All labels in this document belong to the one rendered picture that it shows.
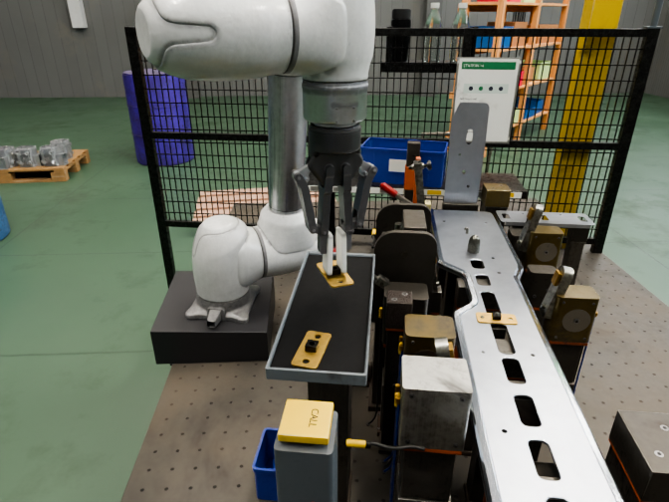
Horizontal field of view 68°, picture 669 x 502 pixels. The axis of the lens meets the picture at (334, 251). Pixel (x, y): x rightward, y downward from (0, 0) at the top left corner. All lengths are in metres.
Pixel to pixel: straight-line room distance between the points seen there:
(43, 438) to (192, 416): 1.26
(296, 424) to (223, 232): 0.81
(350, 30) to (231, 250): 0.82
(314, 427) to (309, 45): 0.45
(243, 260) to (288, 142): 0.34
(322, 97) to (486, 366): 0.59
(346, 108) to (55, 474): 1.96
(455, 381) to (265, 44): 0.52
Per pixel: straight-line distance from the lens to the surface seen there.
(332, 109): 0.67
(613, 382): 1.57
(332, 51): 0.65
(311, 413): 0.63
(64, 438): 2.47
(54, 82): 12.21
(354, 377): 0.68
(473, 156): 1.75
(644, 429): 0.92
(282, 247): 1.40
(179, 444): 1.28
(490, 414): 0.90
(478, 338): 1.07
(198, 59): 0.61
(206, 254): 1.36
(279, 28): 0.62
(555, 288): 1.19
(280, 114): 1.28
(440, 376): 0.78
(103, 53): 11.74
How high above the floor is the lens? 1.60
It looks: 26 degrees down
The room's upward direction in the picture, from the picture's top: straight up
